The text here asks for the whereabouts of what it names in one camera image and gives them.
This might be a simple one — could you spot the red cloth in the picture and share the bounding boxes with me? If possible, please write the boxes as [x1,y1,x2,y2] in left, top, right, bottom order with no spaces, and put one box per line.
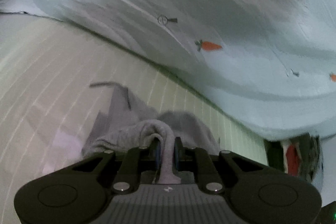
[286,145,300,177]

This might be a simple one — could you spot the grey pants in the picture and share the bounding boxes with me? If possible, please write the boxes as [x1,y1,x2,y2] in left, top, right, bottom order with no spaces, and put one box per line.
[81,81,221,185]

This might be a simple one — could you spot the dark cloth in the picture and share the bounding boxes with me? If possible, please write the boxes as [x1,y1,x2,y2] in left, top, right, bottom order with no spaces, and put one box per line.
[265,139,286,174]

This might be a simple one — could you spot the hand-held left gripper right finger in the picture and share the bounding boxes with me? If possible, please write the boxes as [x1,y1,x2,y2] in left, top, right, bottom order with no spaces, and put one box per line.
[174,137,265,193]

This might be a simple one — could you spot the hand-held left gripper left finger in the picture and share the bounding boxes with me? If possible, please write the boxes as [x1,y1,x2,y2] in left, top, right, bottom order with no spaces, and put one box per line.
[71,139,161,193]

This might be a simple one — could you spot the carrot print quilt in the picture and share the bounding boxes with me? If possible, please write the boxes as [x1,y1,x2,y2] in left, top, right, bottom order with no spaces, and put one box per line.
[0,0,336,140]

